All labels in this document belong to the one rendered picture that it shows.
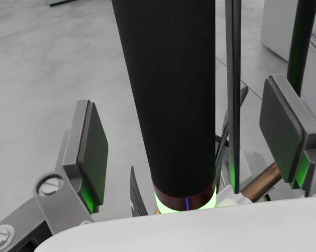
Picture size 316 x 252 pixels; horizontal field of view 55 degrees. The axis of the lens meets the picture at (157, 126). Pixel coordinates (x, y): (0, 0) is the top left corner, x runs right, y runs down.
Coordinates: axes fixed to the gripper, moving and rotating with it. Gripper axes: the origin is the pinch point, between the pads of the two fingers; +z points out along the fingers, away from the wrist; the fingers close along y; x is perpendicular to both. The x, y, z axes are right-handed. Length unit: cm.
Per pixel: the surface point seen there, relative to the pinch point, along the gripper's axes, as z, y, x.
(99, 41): 359, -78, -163
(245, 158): 38, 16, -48
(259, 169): 36, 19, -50
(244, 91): 30.2, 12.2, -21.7
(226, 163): 40, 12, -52
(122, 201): 111, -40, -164
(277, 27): 266, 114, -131
